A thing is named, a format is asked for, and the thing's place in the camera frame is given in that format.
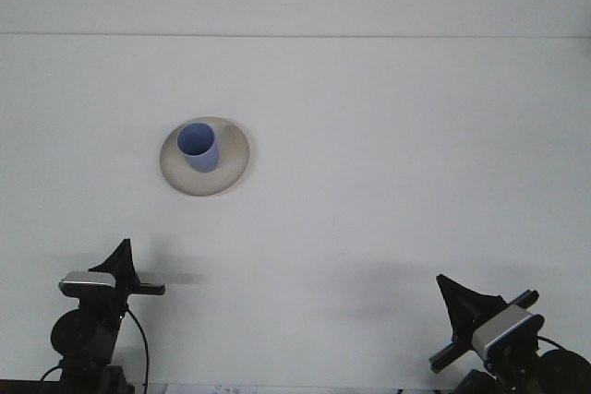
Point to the pale blue cup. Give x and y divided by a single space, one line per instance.
203 161

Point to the pale round plate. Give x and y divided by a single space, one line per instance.
231 168

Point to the white printed paper sheet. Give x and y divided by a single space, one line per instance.
221 389

